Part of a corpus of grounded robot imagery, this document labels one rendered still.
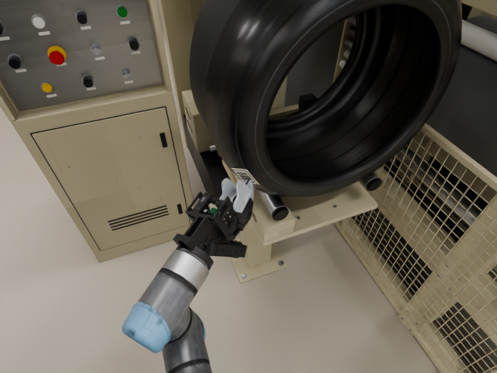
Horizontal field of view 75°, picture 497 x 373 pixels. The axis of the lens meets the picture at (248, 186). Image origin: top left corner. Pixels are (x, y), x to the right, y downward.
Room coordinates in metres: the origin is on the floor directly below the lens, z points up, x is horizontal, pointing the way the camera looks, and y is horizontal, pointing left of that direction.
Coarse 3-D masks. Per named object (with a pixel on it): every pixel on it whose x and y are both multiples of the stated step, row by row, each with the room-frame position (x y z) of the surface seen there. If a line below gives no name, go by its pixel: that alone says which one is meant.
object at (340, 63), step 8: (352, 16) 1.12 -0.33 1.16; (344, 24) 1.13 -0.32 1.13; (352, 24) 1.10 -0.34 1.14; (344, 32) 1.13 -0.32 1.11; (352, 32) 1.11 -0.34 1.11; (344, 40) 1.13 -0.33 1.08; (352, 40) 1.12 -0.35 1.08; (344, 48) 1.13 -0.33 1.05; (344, 56) 1.13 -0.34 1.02; (336, 64) 1.13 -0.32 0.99; (344, 64) 1.10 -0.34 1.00; (336, 72) 1.13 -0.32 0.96
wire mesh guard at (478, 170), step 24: (408, 168) 0.74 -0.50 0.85; (480, 168) 0.57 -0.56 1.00; (480, 192) 0.54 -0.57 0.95; (360, 216) 0.83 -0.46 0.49; (408, 216) 0.67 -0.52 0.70; (408, 240) 0.62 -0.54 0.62; (432, 240) 0.57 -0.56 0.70; (384, 264) 0.65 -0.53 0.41; (384, 288) 0.60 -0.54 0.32; (408, 288) 0.54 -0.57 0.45; (432, 288) 0.49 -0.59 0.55; (456, 288) 0.45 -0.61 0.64; (456, 312) 0.40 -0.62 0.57; (456, 336) 0.36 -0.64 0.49; (480, 336) 0.33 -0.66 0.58
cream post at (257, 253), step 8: (280, 88) 0.91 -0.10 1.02; (280, 96) 0.91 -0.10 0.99; (272, 104) 0.90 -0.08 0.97; (280, 104) 0.91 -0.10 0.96; (248, 224) 0.87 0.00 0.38; (240, 232) 0.97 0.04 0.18; (248, 232) 0.87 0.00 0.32; (256, 232) 0.89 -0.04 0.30; (240, 240) 0.97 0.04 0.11; (248, 240) 0.87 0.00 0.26; (256, 240) 0.89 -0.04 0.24; (248, 248) 0.87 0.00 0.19; (256, 248) 0.89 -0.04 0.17; (264, 248) 0.90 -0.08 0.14; (248, 256) 0.87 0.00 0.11; (256, 256) 0.89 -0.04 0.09; (264, 256) 0.90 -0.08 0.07; (248, 264) 0.87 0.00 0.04; (256, 264) 0.89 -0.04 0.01
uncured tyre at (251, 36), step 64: (256, 0) 0.55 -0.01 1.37; (320, 0) 0.52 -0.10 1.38; (384, 0) 0.56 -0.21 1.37; (448, 0) 0.61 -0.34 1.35; (192, 64) 0.64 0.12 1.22; (256, 64) 0.49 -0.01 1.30; (384, 64) 0.86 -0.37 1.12; (448, 64) 0.63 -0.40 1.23; (256, 128) 0.48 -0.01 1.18; (320, 128) 0.82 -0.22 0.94; (384, 128) 0.72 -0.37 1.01; (320, 192) 0.55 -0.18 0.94
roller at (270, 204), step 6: (258, 192) 0.59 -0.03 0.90; (264, 192) 0.57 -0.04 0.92; (264, 198) 0.56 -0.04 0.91; (270, 198) 0.55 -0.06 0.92; (276, 198) 0.54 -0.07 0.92; (270, 204) 0.53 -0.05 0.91; (276, 204) 0.52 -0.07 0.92; (282, 204) 0.52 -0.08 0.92; (270, 210) 0.52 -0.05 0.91; (276, 210) 0.51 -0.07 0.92; (282, 210) 0.51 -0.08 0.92; (276, 216) 0.50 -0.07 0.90; (282, 216) 0.51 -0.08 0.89
